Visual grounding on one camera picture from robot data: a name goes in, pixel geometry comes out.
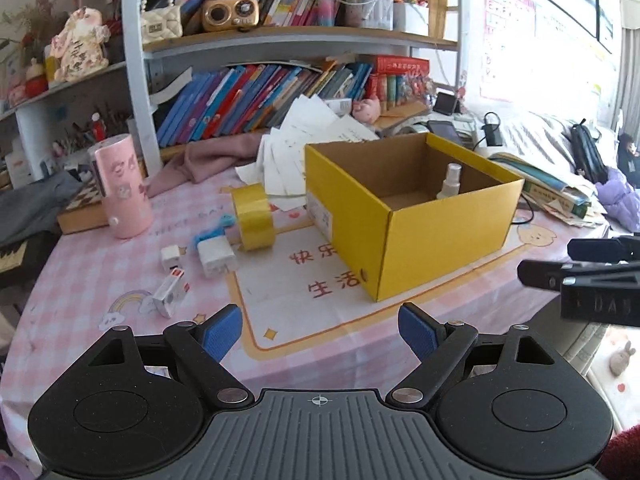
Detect blue string charm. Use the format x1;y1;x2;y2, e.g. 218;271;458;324
192;214;236;253

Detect white spray bottle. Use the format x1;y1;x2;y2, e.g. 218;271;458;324
436;162;463;201

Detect black tablet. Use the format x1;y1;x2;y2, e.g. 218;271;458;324
427;120;474;149

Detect white charger block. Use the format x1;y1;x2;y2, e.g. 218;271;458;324
196;237;238;279

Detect black pencil bag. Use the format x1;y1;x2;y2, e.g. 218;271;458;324
570;120;609;184

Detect white bookshelf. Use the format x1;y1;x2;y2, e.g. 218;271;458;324
0;0;463;191

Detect pink pig plush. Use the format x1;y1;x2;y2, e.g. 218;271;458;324
352;97;382;126

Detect row of leaning colourful books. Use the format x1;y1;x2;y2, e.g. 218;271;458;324
155;62;373;149

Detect pile of printed papers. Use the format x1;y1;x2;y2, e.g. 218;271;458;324
235;94;381;211

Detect white quilted bag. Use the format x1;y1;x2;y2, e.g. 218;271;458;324
139;0;184;45

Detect pink checked desktop mat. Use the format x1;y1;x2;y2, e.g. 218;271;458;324
0;150;614;463

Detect wooden chessboard box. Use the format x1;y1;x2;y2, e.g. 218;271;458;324
56;180;109;235

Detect grey cloth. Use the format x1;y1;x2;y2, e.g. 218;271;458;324
0;170;87;249

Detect pink lucky cat figurine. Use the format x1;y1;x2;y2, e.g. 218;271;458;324
49;7;110;84

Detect golden retro radio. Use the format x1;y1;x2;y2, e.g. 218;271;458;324
201;0;260;33

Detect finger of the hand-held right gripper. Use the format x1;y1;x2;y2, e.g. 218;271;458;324
567;235;640;264
517;259;640;292

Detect stack of worn books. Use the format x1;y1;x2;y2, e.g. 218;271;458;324
487;152;609;227

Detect small white plug adapter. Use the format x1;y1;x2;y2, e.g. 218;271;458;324
160;245;187;273

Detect yellow tape roll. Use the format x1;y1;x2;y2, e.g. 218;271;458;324
230;183;276;252

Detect pink wall poster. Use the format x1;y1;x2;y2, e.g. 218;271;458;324
480;0;539;104

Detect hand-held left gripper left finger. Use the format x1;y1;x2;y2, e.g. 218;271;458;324
86;304;256;409

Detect white and red charger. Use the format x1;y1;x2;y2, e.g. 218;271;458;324
150;268;190;319

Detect yellow cardboard box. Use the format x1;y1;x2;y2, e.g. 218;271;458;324
304;132;526;304

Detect red boxed dictionary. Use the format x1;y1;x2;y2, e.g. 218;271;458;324
367;56;431;76

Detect white pen holder boxes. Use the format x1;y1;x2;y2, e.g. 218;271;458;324
345;0;431;36

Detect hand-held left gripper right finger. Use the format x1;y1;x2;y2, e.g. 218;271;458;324
387;302;557;407

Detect pink cloth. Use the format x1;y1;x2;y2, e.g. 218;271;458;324
145;132;271;199

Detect pink sticker cylinder container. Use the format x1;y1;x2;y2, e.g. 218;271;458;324
87;133;155;240

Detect bundle of pens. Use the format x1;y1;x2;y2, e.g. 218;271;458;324
52;105;132;157

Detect small grey bunny toy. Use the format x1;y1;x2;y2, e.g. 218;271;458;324
610;341;636;377

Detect purple jacket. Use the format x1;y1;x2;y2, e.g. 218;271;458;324
595;167;640;234

